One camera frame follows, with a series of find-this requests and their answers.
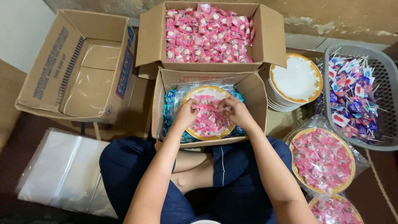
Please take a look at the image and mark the clear plastic bag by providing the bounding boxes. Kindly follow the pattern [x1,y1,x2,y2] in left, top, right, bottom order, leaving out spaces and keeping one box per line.
[160,79,244,105]
[283,115,370,196]
[306,193,366,224]

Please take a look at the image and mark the person's right hand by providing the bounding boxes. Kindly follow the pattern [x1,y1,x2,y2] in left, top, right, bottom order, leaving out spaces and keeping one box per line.
[220,96,257,130]

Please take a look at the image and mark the stack of gold rimmed plates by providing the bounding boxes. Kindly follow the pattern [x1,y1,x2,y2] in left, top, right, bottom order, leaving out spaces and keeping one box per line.
[267,53,323,112]

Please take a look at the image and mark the grey plastic mesh basket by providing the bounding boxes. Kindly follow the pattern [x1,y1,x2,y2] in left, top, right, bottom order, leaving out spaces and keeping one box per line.
[323,43,398,152]

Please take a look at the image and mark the person's left hand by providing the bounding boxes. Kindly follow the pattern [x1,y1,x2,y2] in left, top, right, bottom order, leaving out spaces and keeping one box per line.
[172,98,202,130]

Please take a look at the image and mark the cardboard box with red print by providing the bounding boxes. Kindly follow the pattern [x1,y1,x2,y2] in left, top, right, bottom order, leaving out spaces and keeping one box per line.
[151,67,268,151]

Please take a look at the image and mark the heap of pink wrapped candies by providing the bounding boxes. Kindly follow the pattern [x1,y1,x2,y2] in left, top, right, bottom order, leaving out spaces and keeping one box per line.
[165,2,256,63]

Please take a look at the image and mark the gold rimmed white plate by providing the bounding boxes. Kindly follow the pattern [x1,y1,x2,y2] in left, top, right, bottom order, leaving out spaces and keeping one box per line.
[308,194,364,224]
[180,85,236,141]
[289,127,356,194]

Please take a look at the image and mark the heap of wrapped lollipops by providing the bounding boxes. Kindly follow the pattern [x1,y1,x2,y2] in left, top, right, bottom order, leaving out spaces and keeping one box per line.
[317,47,397,144]

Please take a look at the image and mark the heap of blue candy packets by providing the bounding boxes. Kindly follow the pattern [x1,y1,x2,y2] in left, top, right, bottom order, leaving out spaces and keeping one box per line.
[162,88,246,144]

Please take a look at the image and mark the person's bare legs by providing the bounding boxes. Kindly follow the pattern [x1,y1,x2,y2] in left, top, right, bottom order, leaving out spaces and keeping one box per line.
[170,149,223,195]

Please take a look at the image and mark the pile of pink candy packets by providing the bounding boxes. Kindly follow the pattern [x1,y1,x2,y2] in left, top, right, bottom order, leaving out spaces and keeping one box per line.
[292,130,353,191]
[191,95,232,134]
[311,197,361,224]

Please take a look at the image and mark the plain brown cardboard box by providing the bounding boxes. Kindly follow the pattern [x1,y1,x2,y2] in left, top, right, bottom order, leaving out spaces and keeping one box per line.
[136,1,287,80]

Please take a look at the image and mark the stack of clear plastic bags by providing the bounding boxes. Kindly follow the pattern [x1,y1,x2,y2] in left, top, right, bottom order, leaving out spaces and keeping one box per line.
[16,128,119,219]

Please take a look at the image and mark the person's navy blue shorts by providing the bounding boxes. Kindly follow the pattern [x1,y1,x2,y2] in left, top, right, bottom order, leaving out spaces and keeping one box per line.
[99,136,293,224]

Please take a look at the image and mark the empty printed cardboard box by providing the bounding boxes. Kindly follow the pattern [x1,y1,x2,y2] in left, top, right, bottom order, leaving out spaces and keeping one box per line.
[15,9,137,125]

